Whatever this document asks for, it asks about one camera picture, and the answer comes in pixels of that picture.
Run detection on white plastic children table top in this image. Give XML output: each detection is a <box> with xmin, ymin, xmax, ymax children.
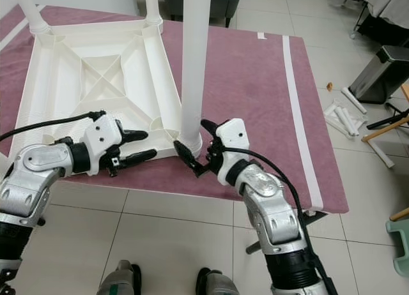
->
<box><xmin>10</xmin><ymin>17</ymin><xmax>204</xmax><ymax>165</ymax></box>

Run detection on white plastic table leg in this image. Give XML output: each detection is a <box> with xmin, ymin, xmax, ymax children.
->
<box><xmin>144</xmin><ymin>0</ymin><xmax>164</xmax><ymax>26</ymax></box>
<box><xmin>179</xmin><ymin>0</ymin><xmax>213</xmax><ymax>150</ymax></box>
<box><xmin>14</xmin><ymin>0</ymin><xmax>50</xmax><ymax>34</ymax></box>

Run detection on mauve tablecloth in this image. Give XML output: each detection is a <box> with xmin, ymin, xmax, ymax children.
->
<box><xmin>0</xmin><ymin>4</ymin><xmax>350</xmax><ymax>216</ymax></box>

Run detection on grey robot left foot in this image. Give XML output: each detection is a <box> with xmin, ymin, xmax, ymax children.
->
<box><xmin>97</xmin><ymin>260</ymin><xmax>141</xmax><ymax>295</ymax></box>

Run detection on grey robot foot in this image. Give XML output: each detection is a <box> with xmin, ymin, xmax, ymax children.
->
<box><xmin>195</xmin><ymin>268</ymin><xmax>240</xmax><ymax>295</ymax></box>
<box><xmin>97</xmin><ymin>260</ymin><xmax>141</xmax><ymax>295</ymax></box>

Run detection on grey robot right foot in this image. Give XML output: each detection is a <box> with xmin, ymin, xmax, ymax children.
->
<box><xmin>195</xmin><ymin>268</ymin><xmax>240</xmax><ymax>295</ymax></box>

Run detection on dark grey armchair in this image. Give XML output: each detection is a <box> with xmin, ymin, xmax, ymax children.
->
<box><xmin>160</xmin><ymin>0</ymin><xmax>250</xmax><ymax>27</ymax></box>

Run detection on white plastic strip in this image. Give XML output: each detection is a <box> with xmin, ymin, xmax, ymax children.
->
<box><xmin>323</xmin><ymin>87</ymin><xmax>396</xmax><ymax>169</ymax></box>

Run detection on grey metal pedal bin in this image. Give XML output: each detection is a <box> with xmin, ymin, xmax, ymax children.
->
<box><xmin>348</xmin><ymin>45</ymin><xmax>409</xmax><ymax>104</ymax></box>

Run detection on wooden side table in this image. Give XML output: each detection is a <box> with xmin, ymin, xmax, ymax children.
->
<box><xmin>390</xmin><ymin>84</ymin><xmax>409</xmax><ymax>222</ymax></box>

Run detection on dark hanging clothes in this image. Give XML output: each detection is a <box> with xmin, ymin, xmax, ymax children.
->
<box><xmin>329</xmin><ymin>0</ymin><xmax>409</xmax><ymax>47</ymax></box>

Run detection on green plastic stool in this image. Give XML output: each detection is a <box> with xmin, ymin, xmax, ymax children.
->
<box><xmin>385</xmin><ymin>218</ymin><xmax>409</xmax><ymax>276</ymax></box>

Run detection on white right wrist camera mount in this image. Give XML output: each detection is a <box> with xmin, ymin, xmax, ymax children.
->
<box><xmin>217</xmin><ymin>118</ymin><xmax>251</xmax><ymax>185</ymax></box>

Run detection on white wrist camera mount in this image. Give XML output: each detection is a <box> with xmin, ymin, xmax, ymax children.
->
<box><xmin>83</xmin><ymin>114</ymin><xmax>123</xmax><ymax>176</ymax></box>
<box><xmin>217</xmin><ymin>118</ymin><xmax>251</xmax><ymax>185</ymax></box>

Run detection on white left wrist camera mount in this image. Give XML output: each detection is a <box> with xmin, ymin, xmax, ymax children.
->
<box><xmin>83</xmin><ymin>114</ymin><xmax>123</xmax><ymax>176</ymax></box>

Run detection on long white cloth strap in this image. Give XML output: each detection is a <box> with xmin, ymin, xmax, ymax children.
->
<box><xmin>0</xmin><ymin>4</ymin><xmax>45</xmax><ymax>50</ymax></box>
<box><xmin>281</xmin><ymin>34</ymin><xmax>324</xmax><ymax>213</ymax></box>

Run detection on black metal table frame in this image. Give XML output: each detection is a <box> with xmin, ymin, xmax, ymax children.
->
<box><xmin>246</xmin><ymin>212</ymin><xmax>327</xmax><ymax>255</ymax></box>

